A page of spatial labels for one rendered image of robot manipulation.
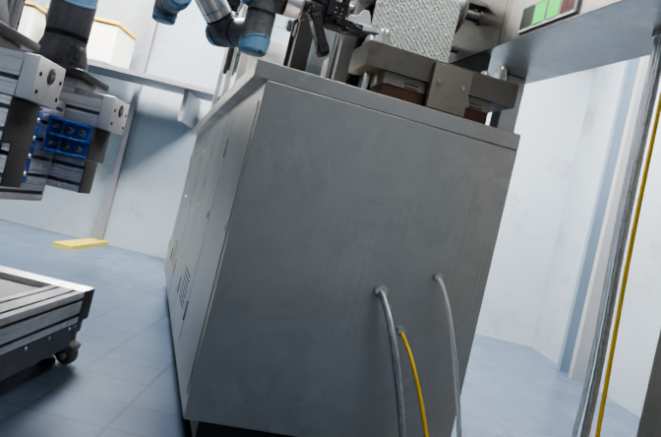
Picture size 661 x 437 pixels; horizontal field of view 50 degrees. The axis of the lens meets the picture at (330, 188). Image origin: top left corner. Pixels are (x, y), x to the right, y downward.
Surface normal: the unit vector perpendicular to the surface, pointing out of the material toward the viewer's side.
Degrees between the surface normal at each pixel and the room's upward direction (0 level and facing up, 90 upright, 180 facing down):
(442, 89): 90
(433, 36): 90
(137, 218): 90
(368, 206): 90
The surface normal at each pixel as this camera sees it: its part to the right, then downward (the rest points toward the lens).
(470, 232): 0.25, 0.02
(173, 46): 0.00, -0.04
